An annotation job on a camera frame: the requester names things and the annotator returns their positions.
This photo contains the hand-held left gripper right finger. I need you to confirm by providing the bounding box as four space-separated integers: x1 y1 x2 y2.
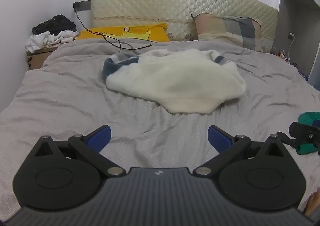
192 125 285 179

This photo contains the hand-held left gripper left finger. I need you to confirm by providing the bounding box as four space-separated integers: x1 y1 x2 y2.
32 125 125 178

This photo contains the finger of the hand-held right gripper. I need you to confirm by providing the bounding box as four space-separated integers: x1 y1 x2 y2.
276 122 320 155

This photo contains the white and blue sweater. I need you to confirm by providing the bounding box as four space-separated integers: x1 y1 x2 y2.
103 48 247 115

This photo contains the white clothes pile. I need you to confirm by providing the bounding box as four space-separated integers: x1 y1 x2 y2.
25 30 79 53

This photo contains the black clothes pile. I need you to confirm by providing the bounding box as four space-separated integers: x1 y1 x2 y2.
32 15 77 35

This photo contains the green cloth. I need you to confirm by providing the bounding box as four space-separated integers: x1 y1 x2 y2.
296 111 320 155

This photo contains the grey duvet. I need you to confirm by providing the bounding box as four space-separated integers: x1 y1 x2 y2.
0 39 320 216

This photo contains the person's leg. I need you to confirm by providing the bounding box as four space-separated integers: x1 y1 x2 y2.
305 188 320 216

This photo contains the cluster of small bottles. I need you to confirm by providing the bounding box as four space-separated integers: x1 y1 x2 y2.
276 50 292 63

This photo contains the cardboard box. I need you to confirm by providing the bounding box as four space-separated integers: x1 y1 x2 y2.
26 46 60 70

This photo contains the plaid pillow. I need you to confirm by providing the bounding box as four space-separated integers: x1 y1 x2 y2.
191 13 264 53

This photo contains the yellow pillow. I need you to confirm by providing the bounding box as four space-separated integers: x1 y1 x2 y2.
75 23 170 43

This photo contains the grey shelf unit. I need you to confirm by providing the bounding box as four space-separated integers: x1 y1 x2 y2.
271 0 320 92

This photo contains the black cable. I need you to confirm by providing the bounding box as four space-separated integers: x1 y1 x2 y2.
74 9 153 53

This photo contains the white charger with cable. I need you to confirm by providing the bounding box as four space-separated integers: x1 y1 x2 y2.
288 32 295 54

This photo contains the dark wall socket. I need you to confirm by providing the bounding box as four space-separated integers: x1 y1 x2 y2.
73 0 91 12

